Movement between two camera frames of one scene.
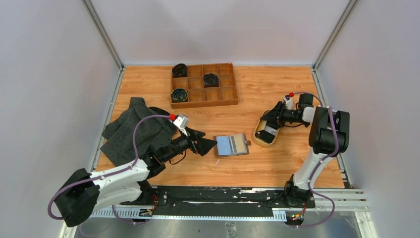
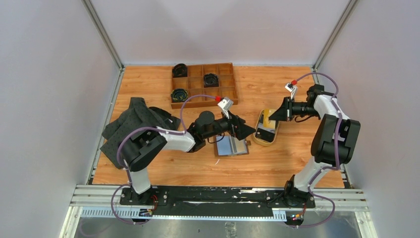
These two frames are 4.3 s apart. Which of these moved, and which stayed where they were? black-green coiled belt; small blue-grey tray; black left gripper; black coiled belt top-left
Moved: black left gripper
Stayed: small blue-grey tray; black coiled belt top-left; black-green coiled belt
